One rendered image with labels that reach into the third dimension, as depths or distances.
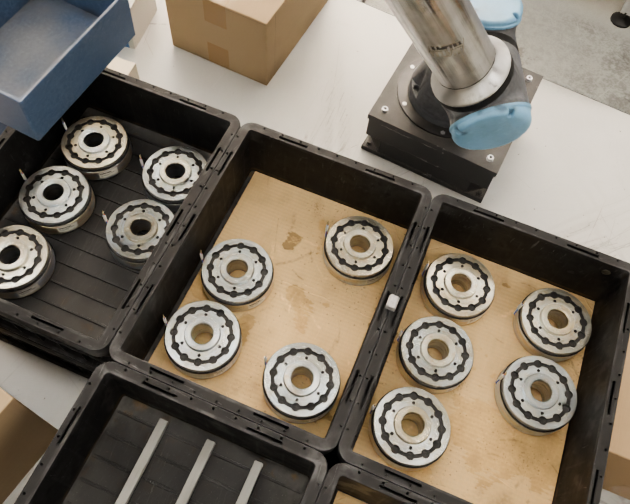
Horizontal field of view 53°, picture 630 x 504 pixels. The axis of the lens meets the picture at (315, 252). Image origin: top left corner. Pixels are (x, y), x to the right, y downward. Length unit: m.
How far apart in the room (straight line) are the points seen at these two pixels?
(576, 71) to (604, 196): 1.30
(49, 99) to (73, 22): 0.16
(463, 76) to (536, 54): 1.69
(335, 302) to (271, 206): 0.19
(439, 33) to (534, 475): 0.58
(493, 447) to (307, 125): 0.69
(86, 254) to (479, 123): 0.60
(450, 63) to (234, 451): 0.57
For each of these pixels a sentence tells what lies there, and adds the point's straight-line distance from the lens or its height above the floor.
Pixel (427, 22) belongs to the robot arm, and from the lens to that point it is 0.81.
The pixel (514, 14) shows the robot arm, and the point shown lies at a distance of 1.05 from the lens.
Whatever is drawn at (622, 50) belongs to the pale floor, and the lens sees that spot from 2.75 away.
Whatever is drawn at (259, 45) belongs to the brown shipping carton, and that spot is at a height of 0.80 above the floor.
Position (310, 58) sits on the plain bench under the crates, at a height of 0.70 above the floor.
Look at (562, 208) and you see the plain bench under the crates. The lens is 1.27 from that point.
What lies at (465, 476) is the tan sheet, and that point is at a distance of 0.89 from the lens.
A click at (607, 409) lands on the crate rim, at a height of 0.93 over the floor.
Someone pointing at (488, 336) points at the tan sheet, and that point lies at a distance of 0.96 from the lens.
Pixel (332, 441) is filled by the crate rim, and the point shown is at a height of 0.93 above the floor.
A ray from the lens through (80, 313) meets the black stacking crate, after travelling 0.95.
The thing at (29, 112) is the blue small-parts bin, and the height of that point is 1.11.
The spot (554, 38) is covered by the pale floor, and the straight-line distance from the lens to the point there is 2.67.
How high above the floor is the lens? 1.68
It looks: 62 degrees down
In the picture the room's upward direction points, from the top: 8 degrees clockwise
